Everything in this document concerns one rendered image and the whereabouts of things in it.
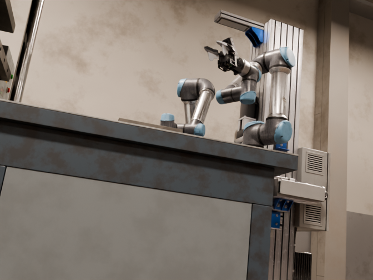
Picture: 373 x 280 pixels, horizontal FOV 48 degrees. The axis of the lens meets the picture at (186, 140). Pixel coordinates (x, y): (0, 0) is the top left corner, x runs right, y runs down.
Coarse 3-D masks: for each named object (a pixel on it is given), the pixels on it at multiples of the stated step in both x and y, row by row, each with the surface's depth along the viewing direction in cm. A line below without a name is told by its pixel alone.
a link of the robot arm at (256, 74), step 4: (252, 68) 203; (256, 68) 207; (248, 72) 202; (252, 72) 204; (256, 72) 206; (260, 72) 209; (244, 76) 204; (248, 76) 204; (252, 76) 204; (256, 76) 206; (260, 76) 209; (256, 80) 206
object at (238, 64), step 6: (222, 54) 195; (228, 54) 192; (234, 54) 196; (222, 60) 194; (228, 60) 191; (234, 60) 193; (240, 60) 200; (222, 66) 193; (228, 66) 195; (234, 66) 194; (240, 66) 199; (234, 72) 200; (240, 72) 198
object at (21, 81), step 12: (36, 0) 215; (36, 12) 214; (36, 24) 214; (24, 36) 210; (24, 48) 208; (24, 60) 207; (24, 72) 206; (12, 84) 204; (24, 84) 207; (12, 96) 202
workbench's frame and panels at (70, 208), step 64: (0, 128) 85; (64, 128) 86; (128, 128) 90; (0, 192) 82; (64, 192) 86; (128, 192) 89; (192, 192) 93; (256, 192) 97; (0, 256) 80; (64, 256) 83; (128, 256) 86; (192, 256) 90; (256, 256) 93
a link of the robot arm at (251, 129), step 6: (246, 126) 228; (252, 126) 225; (258, 126) 223; (246, 132) 226; (252, 132) 224; (258, 132) 221; (246, 138) 225; (252, 138) 223; (258, 138) 221; (258, 144) 223; (264, 144) 223
